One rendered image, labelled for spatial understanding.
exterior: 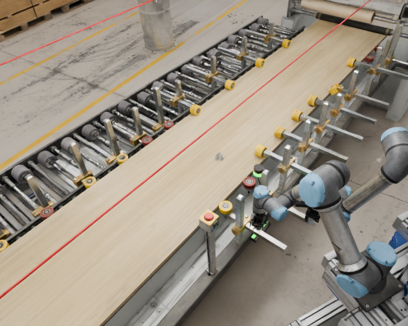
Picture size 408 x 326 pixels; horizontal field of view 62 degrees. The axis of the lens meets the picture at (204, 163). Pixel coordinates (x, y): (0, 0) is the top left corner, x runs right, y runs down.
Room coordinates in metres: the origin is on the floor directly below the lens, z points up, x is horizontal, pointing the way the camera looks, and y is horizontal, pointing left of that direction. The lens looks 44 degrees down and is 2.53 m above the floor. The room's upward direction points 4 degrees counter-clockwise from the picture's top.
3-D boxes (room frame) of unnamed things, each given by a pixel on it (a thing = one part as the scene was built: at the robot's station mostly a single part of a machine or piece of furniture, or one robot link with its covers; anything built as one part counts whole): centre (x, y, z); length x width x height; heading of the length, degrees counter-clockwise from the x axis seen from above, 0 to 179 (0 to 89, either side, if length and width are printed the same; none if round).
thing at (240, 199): (1.16, -0.18, 0.89); 0.04 x 0.04 x 0.48; 48
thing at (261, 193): (1.10, -0.28, 1.19); 0.09 x 0.08 x 0.11; 34
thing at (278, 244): (1.15, -0.26, 0.84); 0.44 x 0.03 x 0.04; 48
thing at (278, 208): (1.03, -0.35, 1.19); 0.11 x 0.11 x 0.08; 34
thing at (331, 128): (1.91, -0.91, 0.95); 0.50 x 0.04 x 0.04; 48
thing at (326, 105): (1.90, -0.86, 0.93); 0.04 x 0.04 x 0.48; 48
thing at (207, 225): (0.97, -0.01, 1.18); 0.07 x 0.07 x 0.08; 48
